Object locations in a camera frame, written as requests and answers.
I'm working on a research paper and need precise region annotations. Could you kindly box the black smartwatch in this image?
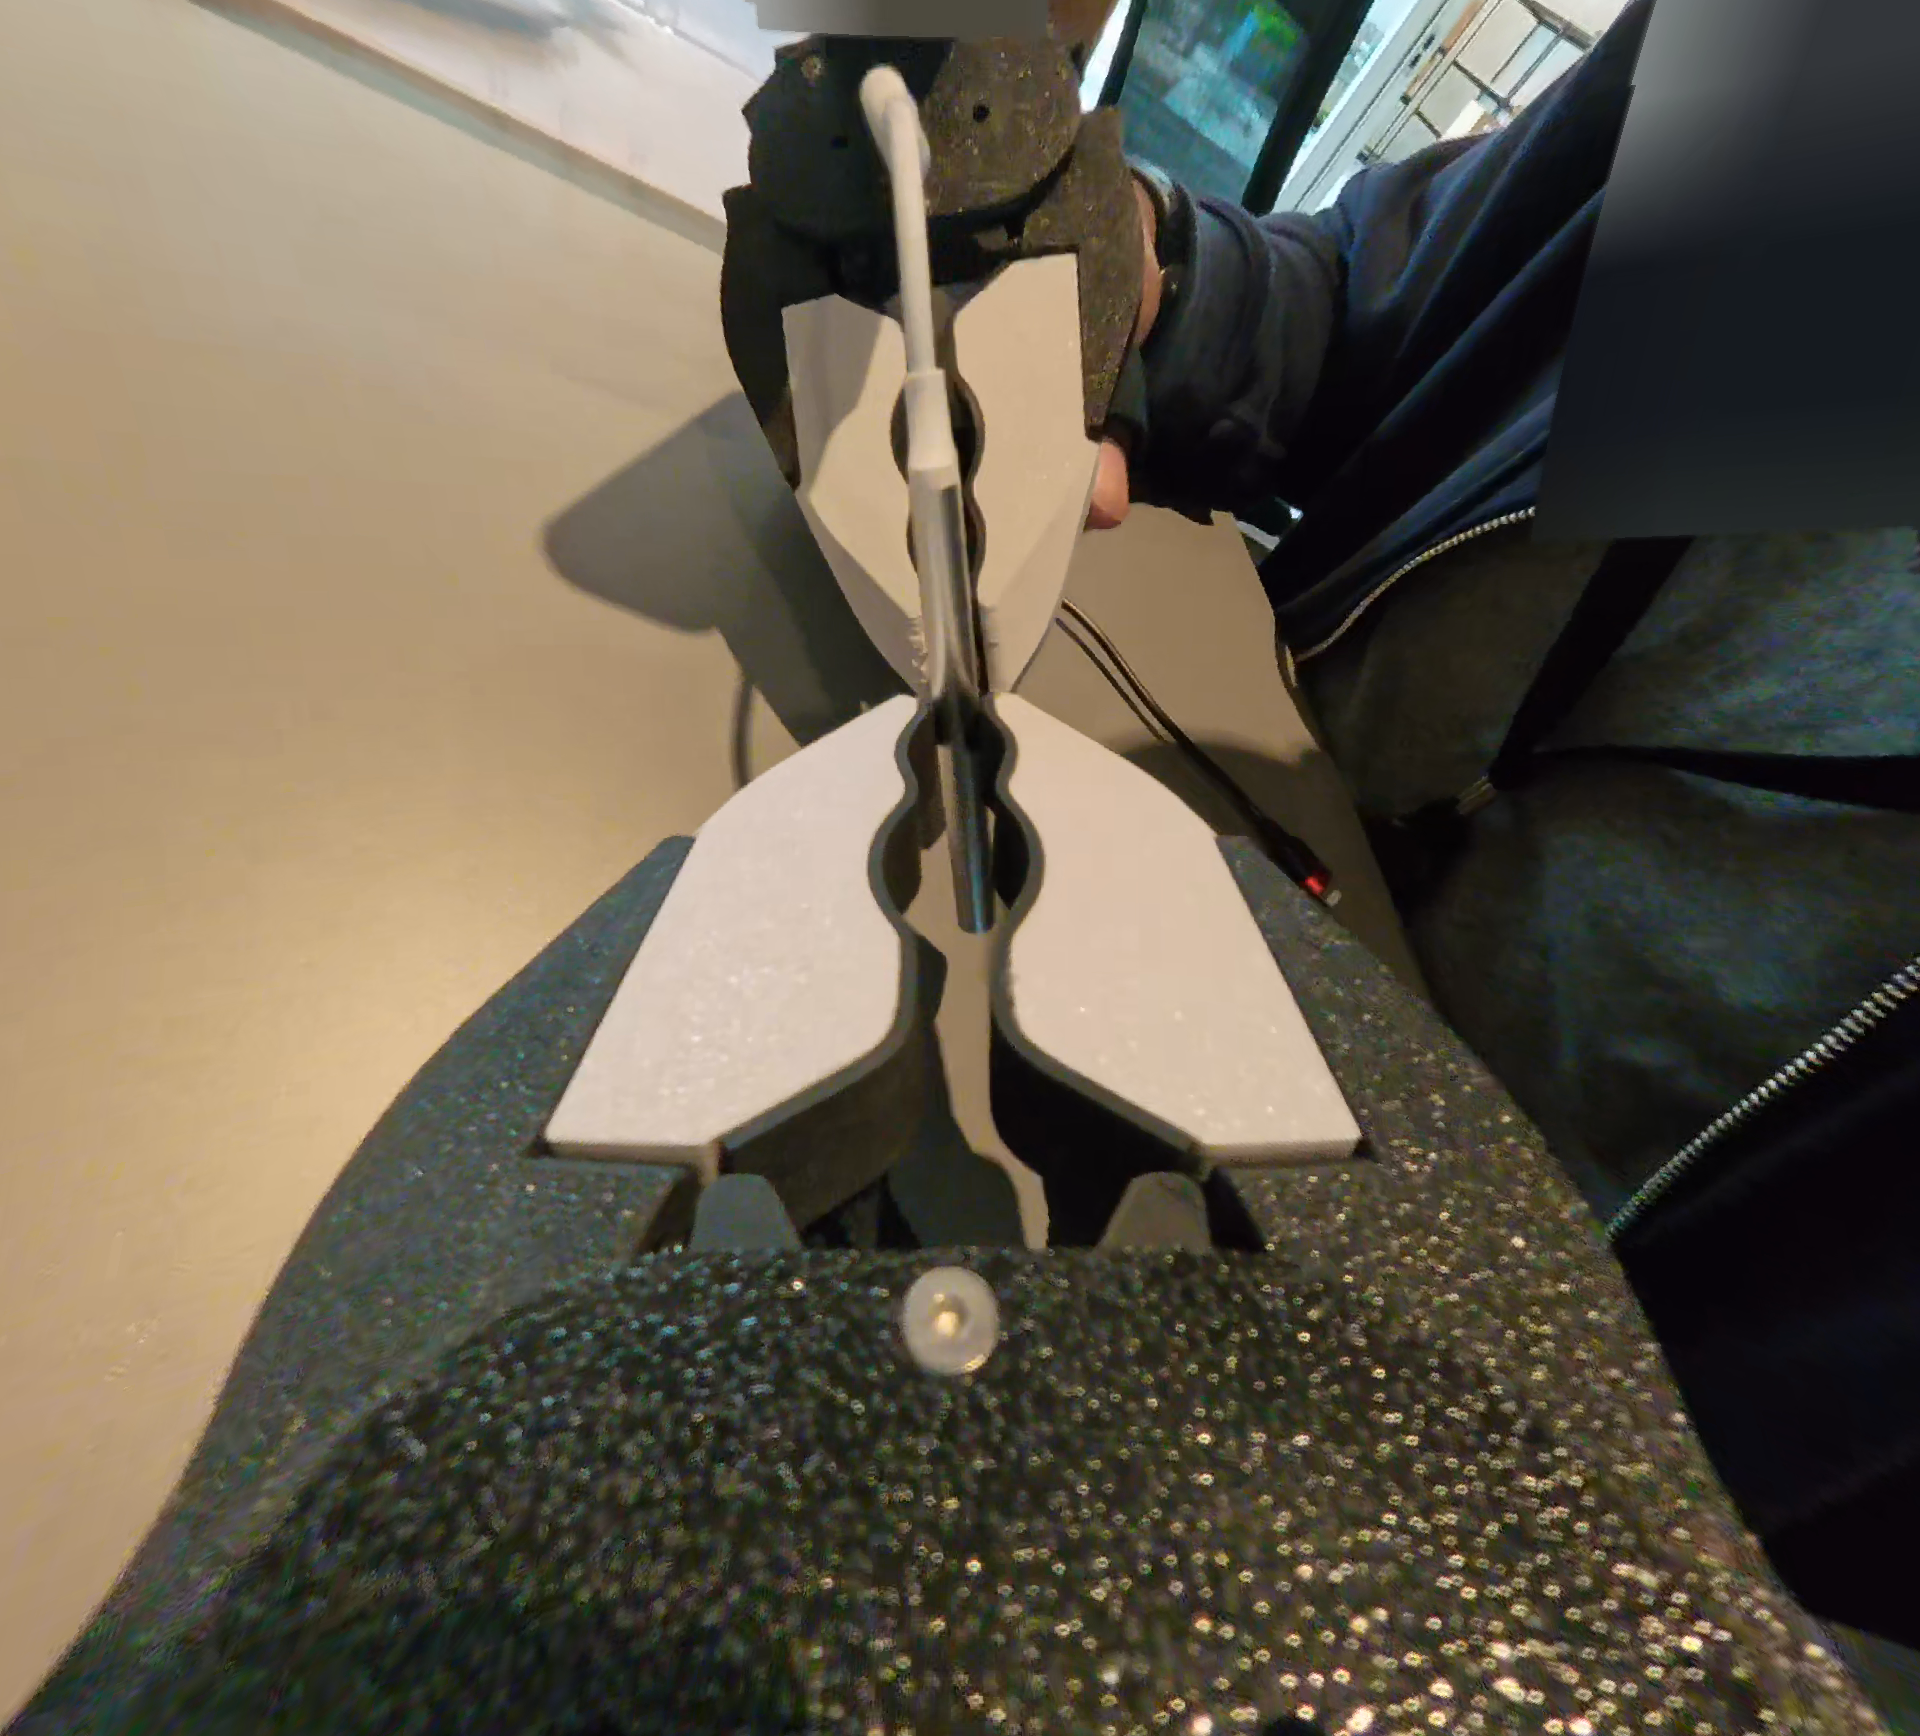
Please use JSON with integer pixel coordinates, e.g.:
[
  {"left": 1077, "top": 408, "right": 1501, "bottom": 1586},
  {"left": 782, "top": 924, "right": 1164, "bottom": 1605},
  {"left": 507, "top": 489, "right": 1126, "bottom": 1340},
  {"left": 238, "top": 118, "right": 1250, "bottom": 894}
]
[{"left": 1122, "top": 162, "right": 1196, "bottom": 359}]

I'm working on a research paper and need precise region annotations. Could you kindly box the person's right forearm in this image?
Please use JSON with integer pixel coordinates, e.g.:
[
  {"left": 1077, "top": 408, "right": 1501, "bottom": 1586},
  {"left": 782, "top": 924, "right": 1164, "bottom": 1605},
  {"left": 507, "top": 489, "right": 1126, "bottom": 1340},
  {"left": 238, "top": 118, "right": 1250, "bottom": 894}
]
[{"left": 1141, "top": 191, "right": 1413, "bottom": 538}]

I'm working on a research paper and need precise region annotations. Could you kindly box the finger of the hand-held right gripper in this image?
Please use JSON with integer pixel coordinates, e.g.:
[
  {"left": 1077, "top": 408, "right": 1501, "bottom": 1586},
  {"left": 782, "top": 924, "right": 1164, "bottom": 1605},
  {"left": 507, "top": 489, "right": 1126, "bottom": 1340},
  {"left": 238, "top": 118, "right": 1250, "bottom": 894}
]
[
  {"left": 957, "top": 251, "right": 1096, "bottom": 703},
  {"left": 782, "top": 282, "right": 948, "bottom": 694}
]

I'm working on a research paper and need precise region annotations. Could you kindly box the person's torso in dark jacket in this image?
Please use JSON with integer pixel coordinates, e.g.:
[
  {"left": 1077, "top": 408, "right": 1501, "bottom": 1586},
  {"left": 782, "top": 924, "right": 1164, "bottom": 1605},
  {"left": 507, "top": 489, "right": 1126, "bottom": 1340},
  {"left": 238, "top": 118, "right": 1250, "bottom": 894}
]
[{"left": 1260, "top": 0, "right": 1920, "bottom": 1617}]

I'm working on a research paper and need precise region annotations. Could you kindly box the thin black cable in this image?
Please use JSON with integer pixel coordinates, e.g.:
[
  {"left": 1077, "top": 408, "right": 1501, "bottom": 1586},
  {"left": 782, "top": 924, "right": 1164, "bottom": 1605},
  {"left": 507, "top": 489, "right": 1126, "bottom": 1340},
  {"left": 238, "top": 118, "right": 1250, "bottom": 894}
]
[{"left": 731, "top": 603, "right": 1346, "bottom": 904}]

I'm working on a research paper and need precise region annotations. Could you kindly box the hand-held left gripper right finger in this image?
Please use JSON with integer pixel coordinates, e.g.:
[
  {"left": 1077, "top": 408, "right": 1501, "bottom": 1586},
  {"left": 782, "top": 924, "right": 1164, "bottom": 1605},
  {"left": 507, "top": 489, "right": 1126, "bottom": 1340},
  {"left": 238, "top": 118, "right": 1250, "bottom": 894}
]
[{"left": 979, "top": 694, "right": 1364, "bottom": 1168}]

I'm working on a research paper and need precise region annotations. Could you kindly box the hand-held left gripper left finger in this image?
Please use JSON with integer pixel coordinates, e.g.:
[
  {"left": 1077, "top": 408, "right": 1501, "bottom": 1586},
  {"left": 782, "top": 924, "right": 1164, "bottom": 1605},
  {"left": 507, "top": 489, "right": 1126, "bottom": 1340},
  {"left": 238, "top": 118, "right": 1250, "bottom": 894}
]
[{"left": 544, "top": 694, "right": 938, "bottom": 1176}]

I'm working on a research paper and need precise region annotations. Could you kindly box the person's right hand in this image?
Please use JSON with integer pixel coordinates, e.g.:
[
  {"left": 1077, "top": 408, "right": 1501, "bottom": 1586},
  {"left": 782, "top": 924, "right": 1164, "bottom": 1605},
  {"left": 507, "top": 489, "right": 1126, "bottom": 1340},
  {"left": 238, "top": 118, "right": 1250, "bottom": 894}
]
[{"left": 1081, "top": 404, "right": 1147, "bottom": 538}]

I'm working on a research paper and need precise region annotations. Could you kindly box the silver usb hub white cable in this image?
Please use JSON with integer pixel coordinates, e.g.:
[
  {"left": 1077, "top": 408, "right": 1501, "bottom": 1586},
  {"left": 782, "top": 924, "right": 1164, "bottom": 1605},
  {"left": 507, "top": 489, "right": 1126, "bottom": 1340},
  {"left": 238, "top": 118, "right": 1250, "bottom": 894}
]
[{"left": 861, "top": 63, "right": 998, "bottom": 933}]

